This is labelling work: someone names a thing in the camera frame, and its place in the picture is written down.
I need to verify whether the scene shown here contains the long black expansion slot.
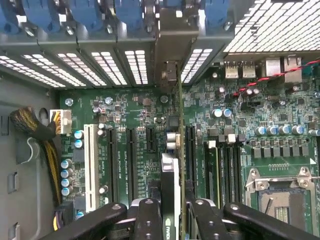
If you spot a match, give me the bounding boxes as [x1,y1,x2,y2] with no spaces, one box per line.
[105,126,119,204]
[125,127,138,201]
[185,125,198,192]

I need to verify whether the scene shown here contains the thin locking lever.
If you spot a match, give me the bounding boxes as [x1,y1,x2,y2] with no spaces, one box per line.
[264,196,275,215]

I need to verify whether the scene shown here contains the CPU socket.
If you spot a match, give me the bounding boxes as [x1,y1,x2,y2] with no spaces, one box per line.
[244,166,320,237]

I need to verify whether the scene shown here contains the short black expansion slot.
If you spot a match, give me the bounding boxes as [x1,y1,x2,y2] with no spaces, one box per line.
[145,125,158,154]

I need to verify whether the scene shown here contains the white expansion slot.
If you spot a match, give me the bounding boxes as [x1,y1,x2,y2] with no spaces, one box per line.
[83,123,100,214]

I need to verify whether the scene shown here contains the green motherboard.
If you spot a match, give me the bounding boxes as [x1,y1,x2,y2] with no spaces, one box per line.
[58,56,320,237]

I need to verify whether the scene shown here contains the white power connector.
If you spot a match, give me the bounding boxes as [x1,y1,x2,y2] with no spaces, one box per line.
[49,109,73,136]

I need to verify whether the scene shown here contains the black open PC case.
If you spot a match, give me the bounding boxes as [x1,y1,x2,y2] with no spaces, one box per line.
[0,0,320,240]

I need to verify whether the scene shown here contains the blue card retention clip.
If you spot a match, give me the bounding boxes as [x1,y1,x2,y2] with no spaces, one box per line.
[0,0,20,35]
[23,0,61,33]
[162,0,187,9]
[114,0,145,33]
[204,0,230,29]
[71,0,104,31]

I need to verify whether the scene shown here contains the yellow black wire bundle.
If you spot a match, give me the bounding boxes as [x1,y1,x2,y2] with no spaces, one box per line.
[9,106,73,232]

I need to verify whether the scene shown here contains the red black twisted wire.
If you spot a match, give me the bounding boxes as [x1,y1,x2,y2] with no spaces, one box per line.
[231,59,320,98]

